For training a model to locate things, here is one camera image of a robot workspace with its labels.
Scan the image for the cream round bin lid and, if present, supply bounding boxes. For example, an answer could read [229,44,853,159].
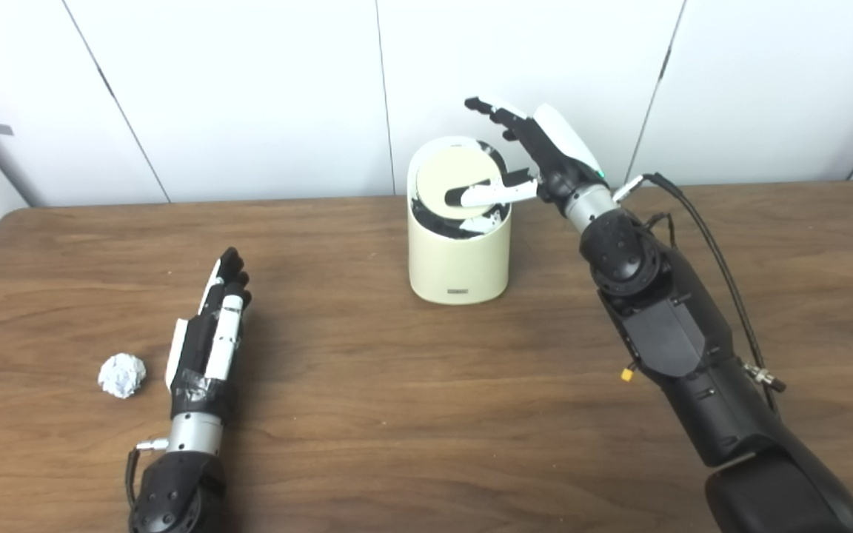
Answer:
[415,147,505,220]

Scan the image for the white paper ball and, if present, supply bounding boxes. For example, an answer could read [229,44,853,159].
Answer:
[98,353,147,399]

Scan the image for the cream-colored bin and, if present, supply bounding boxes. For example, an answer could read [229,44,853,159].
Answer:
[407,136,512,305]

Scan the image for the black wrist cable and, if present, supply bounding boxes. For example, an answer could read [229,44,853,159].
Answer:
[614,172,787,412]
[125,438,170,513]

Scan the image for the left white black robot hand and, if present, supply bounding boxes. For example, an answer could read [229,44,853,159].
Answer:
[165,247,252,423]

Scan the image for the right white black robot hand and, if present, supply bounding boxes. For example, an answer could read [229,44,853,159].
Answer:
[445,96,611,217]

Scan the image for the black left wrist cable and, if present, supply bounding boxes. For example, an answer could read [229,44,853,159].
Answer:
[125,438,170,513]

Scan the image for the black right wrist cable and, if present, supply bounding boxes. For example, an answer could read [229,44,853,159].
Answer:
[614,172,787,412]

